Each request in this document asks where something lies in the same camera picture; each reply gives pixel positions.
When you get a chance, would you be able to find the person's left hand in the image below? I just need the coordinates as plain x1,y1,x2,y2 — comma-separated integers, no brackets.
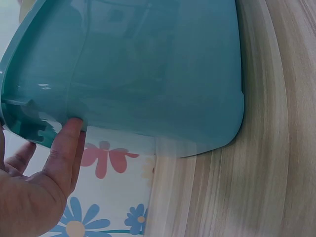
0,118,87,237

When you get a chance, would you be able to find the teal plastic basin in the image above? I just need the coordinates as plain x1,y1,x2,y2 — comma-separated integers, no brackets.
0,0,245,158

